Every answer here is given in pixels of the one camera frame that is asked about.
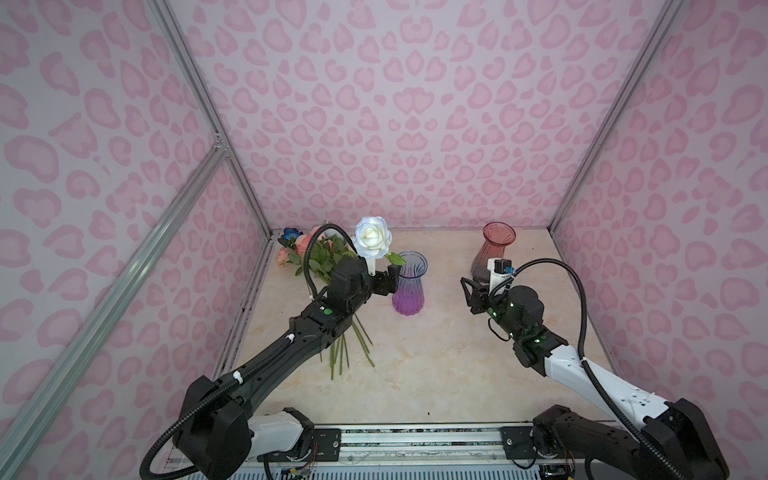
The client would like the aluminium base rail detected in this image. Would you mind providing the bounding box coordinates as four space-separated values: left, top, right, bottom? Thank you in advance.
160 422 690 480

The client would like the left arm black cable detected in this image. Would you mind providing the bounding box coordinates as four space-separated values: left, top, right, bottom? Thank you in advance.
139 223 361 480

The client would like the dark blue rose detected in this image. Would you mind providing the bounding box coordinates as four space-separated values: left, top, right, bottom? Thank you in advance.
281 227 303 243

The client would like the red grey glass vase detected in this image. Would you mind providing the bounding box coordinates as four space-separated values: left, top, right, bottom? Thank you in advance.
470 221 516 283

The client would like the white blue rose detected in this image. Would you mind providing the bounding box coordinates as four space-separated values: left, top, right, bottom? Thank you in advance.
353 216 406 276

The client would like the right aluminium frame post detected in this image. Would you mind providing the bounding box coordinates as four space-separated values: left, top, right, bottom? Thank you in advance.
547 0 687 236

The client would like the pink rose bunch on table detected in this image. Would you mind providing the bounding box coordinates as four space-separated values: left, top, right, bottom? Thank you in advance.
285 229 353 379

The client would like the left aluminium frame bar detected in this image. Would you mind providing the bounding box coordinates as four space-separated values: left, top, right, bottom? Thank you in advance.
1 146 227 479

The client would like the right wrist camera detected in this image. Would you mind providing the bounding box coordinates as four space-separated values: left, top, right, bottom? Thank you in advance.
487 258 514 291

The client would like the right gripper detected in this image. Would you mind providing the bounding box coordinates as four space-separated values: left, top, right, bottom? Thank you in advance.
458 275 524 342

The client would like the left corner aluminium post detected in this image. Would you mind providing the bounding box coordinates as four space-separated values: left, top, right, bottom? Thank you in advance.
146 0 272 239

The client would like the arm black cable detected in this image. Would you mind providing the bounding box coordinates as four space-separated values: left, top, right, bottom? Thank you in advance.
139 223 361 480
488 257 691 480

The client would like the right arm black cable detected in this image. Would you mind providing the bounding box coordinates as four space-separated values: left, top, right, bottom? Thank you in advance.
488 257 691 480

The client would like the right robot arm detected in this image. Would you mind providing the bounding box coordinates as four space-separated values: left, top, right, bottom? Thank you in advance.
460 278 730 479

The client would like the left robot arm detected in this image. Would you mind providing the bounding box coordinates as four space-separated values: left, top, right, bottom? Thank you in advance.
152 257 401 479

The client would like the purple blue glass vase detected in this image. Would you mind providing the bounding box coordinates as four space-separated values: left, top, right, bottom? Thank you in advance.
392 250 428 316

